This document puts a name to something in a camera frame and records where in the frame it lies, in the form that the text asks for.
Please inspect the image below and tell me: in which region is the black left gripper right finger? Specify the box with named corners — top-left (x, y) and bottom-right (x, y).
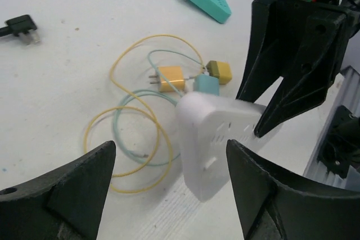
top-left (226, 139), bottom-right (359, 239)

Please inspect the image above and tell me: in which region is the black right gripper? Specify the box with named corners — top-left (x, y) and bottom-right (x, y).
top-left (236, 0), bottom-right (359, 138)

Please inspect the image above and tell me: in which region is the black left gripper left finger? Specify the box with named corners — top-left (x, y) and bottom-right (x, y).
top-left (1, 141), bottom-right (116, 239)

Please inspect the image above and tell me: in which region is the yellow cube charger front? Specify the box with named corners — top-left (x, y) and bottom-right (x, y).
top-left (206, 61), bottom-right (232, 85)

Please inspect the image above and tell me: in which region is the yellow cube charger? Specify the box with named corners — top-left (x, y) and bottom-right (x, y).
top-left (206, 61), bottom-right (232, 85)
top-left (149, 66), bottom-right (186, 93)

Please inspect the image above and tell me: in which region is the light blue usb charger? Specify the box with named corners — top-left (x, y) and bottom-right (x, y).
top-left (193, 74), bottom-right (220, 96)

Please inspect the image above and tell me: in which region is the white triangular power strip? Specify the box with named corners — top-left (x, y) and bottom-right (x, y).
top-left (175, 92), bottom-right (281, 202)

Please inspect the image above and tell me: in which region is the yellow usb cable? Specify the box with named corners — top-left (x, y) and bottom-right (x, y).
top-left (84, 34), bottom-right (205, 195)

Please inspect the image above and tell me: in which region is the light blue usb cable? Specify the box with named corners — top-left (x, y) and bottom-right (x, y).
top-left (112, 49), bottom-right (205, 167)

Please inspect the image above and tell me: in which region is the black power cable with plug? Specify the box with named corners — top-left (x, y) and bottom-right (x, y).
top-left (0, 14), bottom-right (43, 46)

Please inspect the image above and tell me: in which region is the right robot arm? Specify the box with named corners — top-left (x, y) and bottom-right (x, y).
top-left (236, 0), bottom-right (359, 137)

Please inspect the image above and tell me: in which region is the aluminium front rail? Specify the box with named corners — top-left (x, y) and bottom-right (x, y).
top-left (303, 67), bottom-right (359, 192)

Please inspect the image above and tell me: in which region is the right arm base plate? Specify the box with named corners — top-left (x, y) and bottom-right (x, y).
top-left (317, 105), bottom-right (359, 179)

